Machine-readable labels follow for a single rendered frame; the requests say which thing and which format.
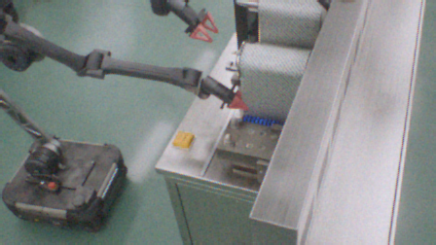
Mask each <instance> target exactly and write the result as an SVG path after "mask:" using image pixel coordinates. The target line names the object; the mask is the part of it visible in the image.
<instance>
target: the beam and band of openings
mask: <svg viewBox="0 0 436 245"><path fill-rule="evenodd" d="M373 1H374V0H354V1H346V0H332V2H331V4H330V8H329V9H328V13H327V15H326V19H325V20H324V21H323V25H322V27H321V31H320V33H319V35H318V38H317V40H316V44H315V45H314V50H313V51H312V53H311V57H310V59H309V63H308V65H307V69H306V71H305V74H304V76H303V79H302V80H301V82H300V86H299V88H298V92H297V94H296V95H295V99H294V101H293V104H292V107H291V109H290V112H289V114H288V118H287V119H286V122H285V125H284V127H283V130H282V131H281V135H280V137H279V139H278V143H277V145H276V148H275V150H274V152H273V155H272V160H271V162H270V164H269V168H268V169H267V173H266V175H265V177H264V181H263V182H262V186H261V188H260V190H259V193H258V195H257V198H256V200H255V204H254V205H253V207H252V211H251V213H250V217H249V219H250V233H251V241H252V242H254V245H308V243H309V236H310V233H311V228H312V225H313V220H314V217H315V215H316V209H317V207H318V202H319V199H320V197H321V192H322V190H323V184H324V182H325V179H326V174H327V171H328V166H329V164H330V161H331V156H332V154H333V149H334V146H335V143H336V138H337V135H338V130H339V128H340V123H341V120H342V117H343V112H344V109H345V103H346V101H347V96H348V93H349V88H350V86H351V80H352V78H353V75H354V69H355V67H356V61H357V59H358V56H359V52H360V50H361V45H362V42H363V37H364V34H365V31H366V26H367V23H368V18H369V16H370V13H371V9H372V6H373Z"/></svg>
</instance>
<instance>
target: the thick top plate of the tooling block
mask: <svg viewBox="0 0 436 245"><path fill-rule="evenodd" d="M226 134H230V135H231V136H232V138H233V140H234V144H233V145H232V146H231V147H226V146H225V145H224V138H225V135H226ZM280 135H281V133H277V132H273V131H272V127H271V126H264V125H261V124H257V123H251V122H239V127H238V128H231V119H230V120H229V123H228V124H227V126H226V128H225V130H224V133H223V134H222V135H221V138H220V140H219V143H218V144H217V145H216V156H217V158H219V159H225V160H228V161H231V162H238V163H240V164H247V165H250V166H256V167H257V160H258V159H262V160H265V161H268V162H271V160H272V157H273V152H274V150H275V148H276V145H277V143H278V139H279V137H280Z"/></svg>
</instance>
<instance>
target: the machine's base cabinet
mask: <svg viewBox="0 0 436 245"><path fill-rule="evenodd" d="M164 180H165V183H166V188H167V190H168V195H169V197H170V200H171V205H172V207H173V212H174V215H175V217H176V222H177V224H178V228H179V231H180V233H181V238H182V241H183V245H254V242H252V241H251V233H250V219H249V217H250V213H251V211H252V207H253V205H254V204H255V200H256V197H250V196H247V195H242V194H239V193H233V192H229V191H224V190H221V189H215V188H212V187H209V186H205V185H202V184H196V183H193V182H191V181H185V180H182V179H176V178H173V177H171V176H165V175H164Z"/></svg>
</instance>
